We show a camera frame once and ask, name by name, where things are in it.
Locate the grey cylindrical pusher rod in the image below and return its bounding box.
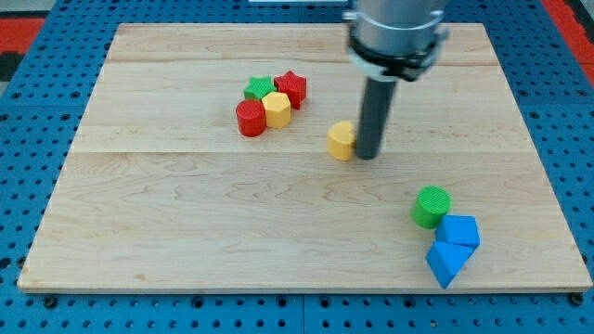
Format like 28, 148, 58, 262
355, 78, 396, 160

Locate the wooden board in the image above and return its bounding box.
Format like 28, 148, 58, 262
18, 23, 592, 294

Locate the red cylinder block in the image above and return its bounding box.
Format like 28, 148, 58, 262
236, 99, 266, 137

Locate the red star block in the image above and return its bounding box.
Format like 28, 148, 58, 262
273, 71, 307, 109

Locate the blue cube block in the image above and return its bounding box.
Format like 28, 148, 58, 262
435, 215, 481, 249

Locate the yellow hexagon block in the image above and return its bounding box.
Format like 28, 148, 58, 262
262, 92, 291, 129

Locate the green cylinder block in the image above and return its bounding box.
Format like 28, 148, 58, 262
411, 186, 452, 229

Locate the blue triangle block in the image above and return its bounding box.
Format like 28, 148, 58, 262
425, 241, 474, 289

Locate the green star block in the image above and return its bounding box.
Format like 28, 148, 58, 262
243, 76, 277, 100

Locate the yellow heart block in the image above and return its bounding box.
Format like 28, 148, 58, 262
327, 121, 355, 161

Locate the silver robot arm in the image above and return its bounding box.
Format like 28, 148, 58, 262
342, 0, 448, 83

